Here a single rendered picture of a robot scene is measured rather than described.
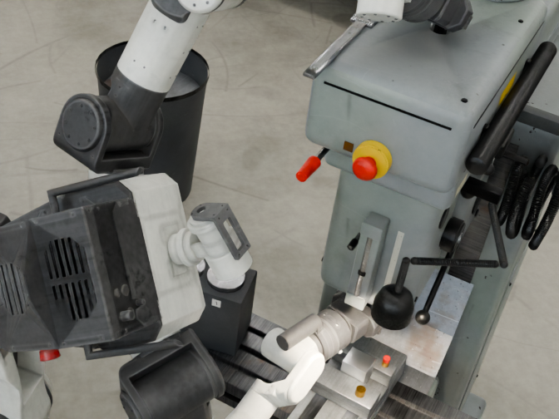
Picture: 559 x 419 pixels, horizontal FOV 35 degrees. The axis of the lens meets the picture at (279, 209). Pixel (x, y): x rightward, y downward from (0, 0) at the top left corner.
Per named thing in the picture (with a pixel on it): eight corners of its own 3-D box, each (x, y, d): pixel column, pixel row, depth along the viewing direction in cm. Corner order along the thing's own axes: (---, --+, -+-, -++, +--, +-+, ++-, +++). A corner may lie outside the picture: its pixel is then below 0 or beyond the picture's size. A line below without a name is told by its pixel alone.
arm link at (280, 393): (330, 362, 172) (290, 419, 169) (298, 342, 177) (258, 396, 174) (319, 349, 167) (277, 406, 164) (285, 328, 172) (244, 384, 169)
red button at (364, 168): (371, 187, 134) (376, 166, 131) (348, 178, 135) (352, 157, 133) (379, 176, 136) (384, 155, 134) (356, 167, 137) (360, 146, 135)
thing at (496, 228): (507, 270, 148) (509, 264, 147) (499, 269, 148) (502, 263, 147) (493, 205, 161) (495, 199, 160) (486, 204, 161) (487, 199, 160)
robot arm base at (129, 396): (140, 444, 145) (150, 440, 134) (102, 376, 146) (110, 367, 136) (216, 397, 151) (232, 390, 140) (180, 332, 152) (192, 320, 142)
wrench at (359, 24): (320, 82, 127) (321, 77, 126) (295, 74, 128) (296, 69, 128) (380, 19, 144) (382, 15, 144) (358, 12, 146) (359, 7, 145)
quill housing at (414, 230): (406, 327, 172) (444, 202, 151) (312, 284, 178) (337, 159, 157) (438, 271, 185) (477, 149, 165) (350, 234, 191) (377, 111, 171)
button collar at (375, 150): (383, 184, 136) (391, 154, 133) (348, 170, 138) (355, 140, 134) (388, 178, 138) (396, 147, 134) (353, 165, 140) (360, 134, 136)
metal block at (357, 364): (361, 390, 198) (366, 372, 194) (338, 377, 200) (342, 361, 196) (371, 375, 201) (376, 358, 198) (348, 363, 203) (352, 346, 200)
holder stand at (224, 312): (234, 357, 211) (241, 300, 199) (150, 331, 215) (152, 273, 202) (250, 323, 221) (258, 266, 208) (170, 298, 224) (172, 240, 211)
